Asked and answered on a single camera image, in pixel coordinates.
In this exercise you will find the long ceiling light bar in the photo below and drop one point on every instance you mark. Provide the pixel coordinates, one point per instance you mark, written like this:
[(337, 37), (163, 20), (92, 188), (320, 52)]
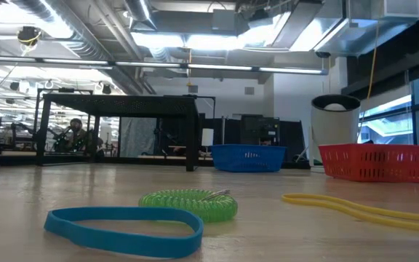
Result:
[(216, 67)]

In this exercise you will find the green coil wristband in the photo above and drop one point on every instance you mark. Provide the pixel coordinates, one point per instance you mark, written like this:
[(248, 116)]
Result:
[(216, 213)]

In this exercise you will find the yellow rubber band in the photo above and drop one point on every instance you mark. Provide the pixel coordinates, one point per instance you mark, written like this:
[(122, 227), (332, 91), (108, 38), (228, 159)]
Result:
[(285, 198)]

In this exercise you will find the white cylinder with black rim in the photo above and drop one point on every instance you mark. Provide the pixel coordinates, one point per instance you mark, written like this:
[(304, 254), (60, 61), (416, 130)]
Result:
[(335, 127)]

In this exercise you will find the red plastic basket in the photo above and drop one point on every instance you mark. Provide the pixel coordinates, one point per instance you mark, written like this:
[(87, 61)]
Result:
[(340, 163)]

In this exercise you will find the person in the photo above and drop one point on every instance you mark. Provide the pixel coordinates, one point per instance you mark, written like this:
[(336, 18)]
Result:
[(75, 125)]

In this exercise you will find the ribbed silver air duct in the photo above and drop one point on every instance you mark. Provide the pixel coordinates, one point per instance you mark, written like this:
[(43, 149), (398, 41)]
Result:
[(67, 32)]

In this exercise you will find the grey curtain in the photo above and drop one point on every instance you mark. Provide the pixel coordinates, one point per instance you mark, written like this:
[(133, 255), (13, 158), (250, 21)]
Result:
[(138, 136)]

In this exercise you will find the black equipment cabinet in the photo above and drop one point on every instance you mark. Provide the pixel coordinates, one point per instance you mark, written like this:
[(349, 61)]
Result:
[(257, 127)]

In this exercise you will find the white lamp shade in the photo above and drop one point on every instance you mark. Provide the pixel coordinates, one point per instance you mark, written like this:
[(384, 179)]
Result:
[(208, 137)]

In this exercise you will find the blue plastic basket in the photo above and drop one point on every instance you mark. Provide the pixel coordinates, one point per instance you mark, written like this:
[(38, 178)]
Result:
[(247, 158)]

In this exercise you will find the black aluminium table frame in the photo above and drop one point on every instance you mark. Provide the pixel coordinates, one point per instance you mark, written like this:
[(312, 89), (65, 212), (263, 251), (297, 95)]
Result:
[(140, 160)]

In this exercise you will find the black partition panels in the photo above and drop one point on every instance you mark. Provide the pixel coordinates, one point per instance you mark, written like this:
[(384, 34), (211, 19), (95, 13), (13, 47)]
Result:
[(293, 138)]

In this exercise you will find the black mesh shelf riser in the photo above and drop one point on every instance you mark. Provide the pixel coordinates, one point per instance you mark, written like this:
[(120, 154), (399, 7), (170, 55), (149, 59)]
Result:
[(122, 105)]

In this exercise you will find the blue rubber band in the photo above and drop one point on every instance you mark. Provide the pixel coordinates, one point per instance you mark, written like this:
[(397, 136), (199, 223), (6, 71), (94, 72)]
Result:
[(122, 242)]

